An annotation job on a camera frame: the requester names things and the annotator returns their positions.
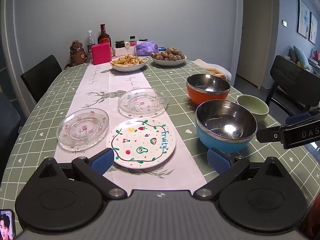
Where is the black dining chair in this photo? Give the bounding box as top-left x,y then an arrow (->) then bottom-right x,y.
20,55 -> 62,103
265,55 -> 320,117

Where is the light sofa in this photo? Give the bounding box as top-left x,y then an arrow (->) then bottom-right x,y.
282,46 -> 320,78

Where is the white bowl of fries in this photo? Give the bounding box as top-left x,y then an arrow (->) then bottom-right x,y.
110,54 -> 148,72

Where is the white deer-print table runner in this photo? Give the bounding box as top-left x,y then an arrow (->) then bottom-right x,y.
54,60 -> 208,192

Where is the purple tissue pack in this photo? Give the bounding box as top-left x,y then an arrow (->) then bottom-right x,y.
135,41 -> 159,56

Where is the flowered clear glass plate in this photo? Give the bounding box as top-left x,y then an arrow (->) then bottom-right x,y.
118,87 -> 169,118
56,108 -> 110,148

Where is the green checked tablecloth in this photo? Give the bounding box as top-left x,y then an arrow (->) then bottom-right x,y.
0,55 -> 320,230

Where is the pink box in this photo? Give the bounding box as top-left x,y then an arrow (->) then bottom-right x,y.
91,43 -> 111,65

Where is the teal cushion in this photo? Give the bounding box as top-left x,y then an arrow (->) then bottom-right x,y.
293,45 -> 310,68

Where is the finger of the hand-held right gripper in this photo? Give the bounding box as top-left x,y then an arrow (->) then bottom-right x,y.
256,126 -> 285,144
286,109 -> 320,127

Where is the large framed wall picture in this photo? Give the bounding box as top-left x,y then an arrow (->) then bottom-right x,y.
297,0 -> 310,39

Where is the blue steel-lined bowl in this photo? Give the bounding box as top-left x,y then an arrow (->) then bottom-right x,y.
195,100 -> 258,154

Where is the dark liquor bottle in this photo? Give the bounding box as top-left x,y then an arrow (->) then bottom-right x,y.
97,24 -> 112,48

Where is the white condiment box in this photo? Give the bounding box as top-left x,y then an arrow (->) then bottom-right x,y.
114,46 -> 137,57

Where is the dark chair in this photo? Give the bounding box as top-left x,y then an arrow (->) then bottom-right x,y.
0,92 -> 21,173

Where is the pale green ceramic bowl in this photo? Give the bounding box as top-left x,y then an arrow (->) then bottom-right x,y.
236,94 -> 270,123

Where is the brown bear-shaped bottle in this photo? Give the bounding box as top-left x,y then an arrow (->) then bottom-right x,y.
65,41 -> 90,68

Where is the clear plastic water bottle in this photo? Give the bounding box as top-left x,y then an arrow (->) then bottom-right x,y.
86,30 -> 95,58

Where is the white door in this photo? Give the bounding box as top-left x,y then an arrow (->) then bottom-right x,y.
235,0 -> 279,90

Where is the orange steel-lined bowl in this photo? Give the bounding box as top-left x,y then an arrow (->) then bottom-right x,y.
186,74 -> 231,105

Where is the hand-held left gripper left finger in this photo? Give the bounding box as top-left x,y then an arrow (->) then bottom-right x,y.
37,148 -> 128,200

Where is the small framed wall picture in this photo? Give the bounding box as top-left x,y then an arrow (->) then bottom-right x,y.
309,12 -> 318,45

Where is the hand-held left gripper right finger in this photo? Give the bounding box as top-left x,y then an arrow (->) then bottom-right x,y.
194,149 -> 285,199

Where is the smartphone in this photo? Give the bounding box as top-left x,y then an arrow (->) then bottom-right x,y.
0,209 -> 17,240

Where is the white fruit-painted plate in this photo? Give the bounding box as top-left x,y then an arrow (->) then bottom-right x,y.
106,117 -> 177,169

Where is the white bowl of brown balls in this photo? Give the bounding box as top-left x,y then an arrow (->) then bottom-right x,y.
150,46 -> 187,67

